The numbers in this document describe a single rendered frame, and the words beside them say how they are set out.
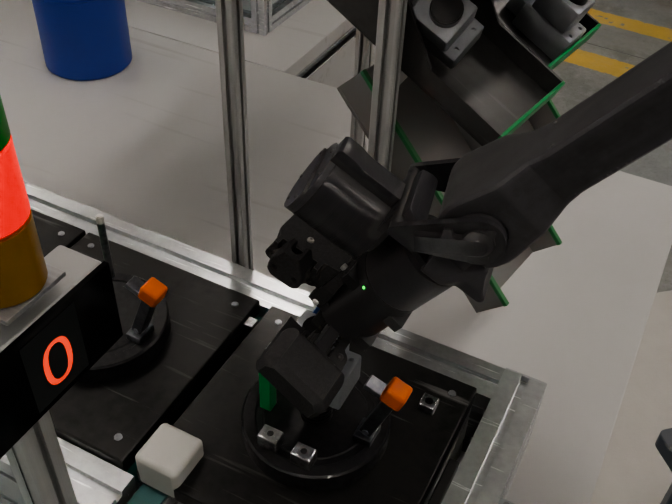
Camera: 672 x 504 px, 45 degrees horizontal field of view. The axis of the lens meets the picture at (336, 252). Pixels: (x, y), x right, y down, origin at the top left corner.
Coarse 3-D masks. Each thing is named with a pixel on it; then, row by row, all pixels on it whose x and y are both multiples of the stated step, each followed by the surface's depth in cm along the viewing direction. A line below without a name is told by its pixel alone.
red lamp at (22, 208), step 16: (0, 160) 42; (16, 160) 44; (0, 176) 43; (16, 176) 44; (0, 192) 43; (16, 192) 44; (0, 208) 44; (16, 208) 44; (0, 224) 44; (16, 224) 45
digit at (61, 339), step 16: (64, 320) 52; (48, 336) 51; (64, 336) 52; (80, 336) 54; (32, 352) 50; (48, 352) 51; (64, 352) 53; (80, 352) 54; (32, 368) 50; (48, 368) 52; (64, 368) 53; (80, 368) 55; (32, 384) 51; (48, 384) 52; (64, 384) 54; (48, 400) 53
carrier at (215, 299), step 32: (96, 256) 94; (128, 256) 95; (192, 288) 91; (224, 288) 91; (128, 320) 84; (160, 320) 84; (192, 320) 87; (224, 320) 87; (128, 352) 81; (160, 352) 84; (192, 352) 84; (224, 352) 86; (96, 384) 80; (128, 384) 80; (160, 384) 81; (192, 384) 82; (64, 416) 77; (96, 416) 77; (128, 416) 78; (160, 416) 78; (96, 448) 75; (128, 448) 75
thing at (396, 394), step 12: (372, 384) 69; (384, 384) 70; (396, 384) 68; (384, 396) 68; (396, 396) 68; (408, 396) 68; (384, 408) 70; (396, 408) 68; (372, 420) 72; (372, 432) 73
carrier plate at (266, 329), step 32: (256, 352) 84; (384, 352) 85; (224, 384) 81; (416, 384) 82; (448, 384) 82; (192, 416) 78; (224, 416) 78; (416, 416) 79; (448, 416) 79; (224, 448) 75; (416, 448) 76; (448, 448) 77; (192, 480) 73; (224, 480) 73; (256, 480) 73; (384, 480) 73; (416, 480) 73
